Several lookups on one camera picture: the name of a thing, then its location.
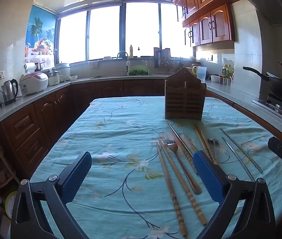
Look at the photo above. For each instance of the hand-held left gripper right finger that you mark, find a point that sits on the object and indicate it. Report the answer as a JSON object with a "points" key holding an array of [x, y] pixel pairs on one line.
{"points": [[207, 176]]}

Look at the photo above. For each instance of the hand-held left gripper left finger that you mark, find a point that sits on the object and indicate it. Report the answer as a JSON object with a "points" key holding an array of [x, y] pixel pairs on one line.
{"points": [[77, 176]]}

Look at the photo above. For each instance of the metal spoon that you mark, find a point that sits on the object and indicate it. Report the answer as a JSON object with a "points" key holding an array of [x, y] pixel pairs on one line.
{"points": [[213, 143]]}

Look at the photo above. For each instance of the metal chopstick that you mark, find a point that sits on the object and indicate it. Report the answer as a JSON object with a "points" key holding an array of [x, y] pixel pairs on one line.
{"points": [[178, 137], [240, 149], [235, 154]]}

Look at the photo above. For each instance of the wooden utensil holder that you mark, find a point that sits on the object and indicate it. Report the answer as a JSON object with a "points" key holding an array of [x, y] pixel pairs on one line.
{"points": [[184, 97]]}

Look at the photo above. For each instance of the teal floral tablecloth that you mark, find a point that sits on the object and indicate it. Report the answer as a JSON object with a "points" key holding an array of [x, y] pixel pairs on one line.
{"points": [[121, 134]]}

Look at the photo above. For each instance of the yellow oil bottle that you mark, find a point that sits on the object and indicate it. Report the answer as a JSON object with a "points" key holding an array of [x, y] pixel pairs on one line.
{"points": [[224, 71], [230, 72]]}

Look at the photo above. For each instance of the white food container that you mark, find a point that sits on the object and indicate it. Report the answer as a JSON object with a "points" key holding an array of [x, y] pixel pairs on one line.
{"points": [[215, 78]]}

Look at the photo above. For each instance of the small white bowl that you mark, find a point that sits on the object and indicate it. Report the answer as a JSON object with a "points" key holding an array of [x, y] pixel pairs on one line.
{"points": [[73, 77]]}

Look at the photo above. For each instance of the small white cooker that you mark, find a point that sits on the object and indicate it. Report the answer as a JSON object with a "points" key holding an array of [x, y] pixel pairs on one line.
{"points": [[54, 78]]}

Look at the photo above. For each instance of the white pink rice cooker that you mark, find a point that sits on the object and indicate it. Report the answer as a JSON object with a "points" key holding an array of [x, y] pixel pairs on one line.
{"points": [[33, 83]]}

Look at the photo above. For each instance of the translucent measuring jug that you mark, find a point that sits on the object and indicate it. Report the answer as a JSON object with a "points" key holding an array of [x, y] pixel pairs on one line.
{"points": [[201, 73]]}

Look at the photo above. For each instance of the white steamer pot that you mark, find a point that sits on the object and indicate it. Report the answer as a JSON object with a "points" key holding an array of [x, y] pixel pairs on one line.
{"points": [[63, 72]]}

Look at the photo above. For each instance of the green mug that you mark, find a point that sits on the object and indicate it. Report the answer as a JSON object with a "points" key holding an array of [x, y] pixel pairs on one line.
{"points": [[193, 70]]}

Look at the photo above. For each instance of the steel electric kettle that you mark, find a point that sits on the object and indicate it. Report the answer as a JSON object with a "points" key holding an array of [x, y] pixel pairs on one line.
{"points": [[9, 92]]}

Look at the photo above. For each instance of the white rag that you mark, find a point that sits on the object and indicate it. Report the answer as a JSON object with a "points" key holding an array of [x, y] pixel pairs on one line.
{"points": [[94, 63]]}

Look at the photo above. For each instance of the green colander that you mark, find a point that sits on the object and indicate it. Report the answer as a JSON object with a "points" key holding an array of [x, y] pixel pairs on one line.
{"points": [[138, 71]]}

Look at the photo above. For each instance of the knife rack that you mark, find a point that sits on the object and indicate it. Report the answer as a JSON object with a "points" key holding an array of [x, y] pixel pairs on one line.
{"points": [[162, 58]]}

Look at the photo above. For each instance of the curved sink faucet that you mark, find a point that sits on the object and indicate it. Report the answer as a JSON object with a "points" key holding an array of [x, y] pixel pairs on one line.
{"points": [[122, 52]]}

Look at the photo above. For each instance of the yellow dish soap bottle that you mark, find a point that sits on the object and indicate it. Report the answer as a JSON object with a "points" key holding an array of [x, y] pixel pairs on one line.
{"points": [[131, 52]]}

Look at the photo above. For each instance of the kitchen window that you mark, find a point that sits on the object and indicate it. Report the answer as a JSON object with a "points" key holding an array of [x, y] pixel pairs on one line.
{"points": [[106, 32]]}

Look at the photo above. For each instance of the wooden upper cabinets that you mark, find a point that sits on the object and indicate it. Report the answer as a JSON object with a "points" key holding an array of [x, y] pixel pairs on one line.
{"points": [[205, 12]]}

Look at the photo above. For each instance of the tropical fruit wall poster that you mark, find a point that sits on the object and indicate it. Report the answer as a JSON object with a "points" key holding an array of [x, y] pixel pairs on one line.
{"points": [[41, 34]]}

